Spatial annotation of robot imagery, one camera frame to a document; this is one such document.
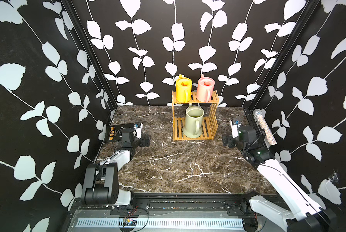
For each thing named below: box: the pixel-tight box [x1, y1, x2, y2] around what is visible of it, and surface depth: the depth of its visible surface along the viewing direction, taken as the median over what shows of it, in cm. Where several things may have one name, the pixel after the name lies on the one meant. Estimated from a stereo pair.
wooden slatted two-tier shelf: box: [172, 89, 220, 141], surface depth 101 cm
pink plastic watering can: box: [196, 73, 216, 103], surface depth 81 cm
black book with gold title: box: [104, 122, 135, 144], surface depth 105 cm
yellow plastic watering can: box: [175, 73, 193, 103], surface depth 81 cm
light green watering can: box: [182, 105, 205, 139], surface depth 90 cm
